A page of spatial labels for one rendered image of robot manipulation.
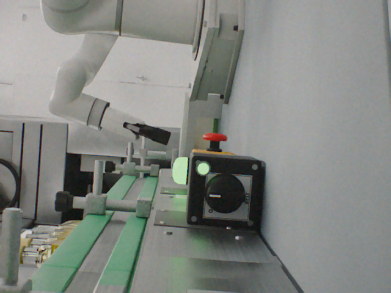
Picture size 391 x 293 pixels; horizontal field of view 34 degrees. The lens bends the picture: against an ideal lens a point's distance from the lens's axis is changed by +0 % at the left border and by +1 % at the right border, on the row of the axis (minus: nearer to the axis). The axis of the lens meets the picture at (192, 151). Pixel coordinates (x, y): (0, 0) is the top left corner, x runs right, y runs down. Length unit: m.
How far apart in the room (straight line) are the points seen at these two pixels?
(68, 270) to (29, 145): 1.81
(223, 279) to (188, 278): 0.03
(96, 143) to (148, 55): 2.81
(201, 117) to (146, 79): 3.54
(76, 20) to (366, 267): 1.01
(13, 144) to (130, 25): 1.19
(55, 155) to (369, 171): 2.04
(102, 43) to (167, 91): 3.44
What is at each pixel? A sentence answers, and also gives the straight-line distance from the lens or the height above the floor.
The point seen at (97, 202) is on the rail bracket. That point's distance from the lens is 0.87.
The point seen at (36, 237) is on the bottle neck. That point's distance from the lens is 1.35.
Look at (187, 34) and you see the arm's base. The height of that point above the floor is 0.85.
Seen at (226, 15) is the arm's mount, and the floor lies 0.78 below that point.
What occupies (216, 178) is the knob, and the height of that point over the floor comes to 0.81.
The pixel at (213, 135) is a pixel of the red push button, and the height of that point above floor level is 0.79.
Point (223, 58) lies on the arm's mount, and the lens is 1.21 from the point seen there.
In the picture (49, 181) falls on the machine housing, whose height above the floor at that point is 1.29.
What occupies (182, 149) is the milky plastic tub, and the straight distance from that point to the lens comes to 1.50.
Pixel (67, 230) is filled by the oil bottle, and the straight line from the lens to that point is 1.34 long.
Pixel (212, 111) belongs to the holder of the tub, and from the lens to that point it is 1.50.
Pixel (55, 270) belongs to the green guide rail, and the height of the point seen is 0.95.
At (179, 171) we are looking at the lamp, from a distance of 1.02.
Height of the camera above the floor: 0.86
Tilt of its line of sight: 2 degrees down
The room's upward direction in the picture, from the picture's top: 86 degrees counter-clockwise
